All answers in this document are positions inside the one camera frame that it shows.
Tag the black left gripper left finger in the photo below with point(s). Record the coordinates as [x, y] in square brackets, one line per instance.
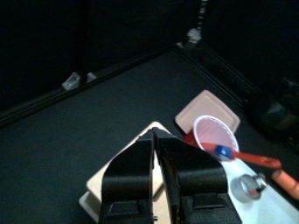
[124, 180]

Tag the white plastic cutting board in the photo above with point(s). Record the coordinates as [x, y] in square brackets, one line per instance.
[272, 211]

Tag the red plastic cup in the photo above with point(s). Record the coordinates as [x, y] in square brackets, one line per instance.
[213, 131]

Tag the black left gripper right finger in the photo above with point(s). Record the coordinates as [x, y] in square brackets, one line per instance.
[197, 180]

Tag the wooden drawer box red front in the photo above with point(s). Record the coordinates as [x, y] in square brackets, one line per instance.
[94, 182]

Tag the silver corner bracket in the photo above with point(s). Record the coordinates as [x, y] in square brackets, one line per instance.
[193, 35]
[90, 77]
[70, 81]

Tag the red toy spatula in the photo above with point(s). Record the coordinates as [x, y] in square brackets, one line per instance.
[256, 159]

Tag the pink plastic tray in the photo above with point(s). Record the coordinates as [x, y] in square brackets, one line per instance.
[209, 106]

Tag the round metal dough cutter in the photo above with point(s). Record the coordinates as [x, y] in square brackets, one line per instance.
[237, 190]

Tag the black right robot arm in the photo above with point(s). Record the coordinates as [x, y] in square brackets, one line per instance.
[273, 115]

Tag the black aluminium frame rail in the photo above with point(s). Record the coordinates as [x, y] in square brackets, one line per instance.
[217, 70]
[77, 87]

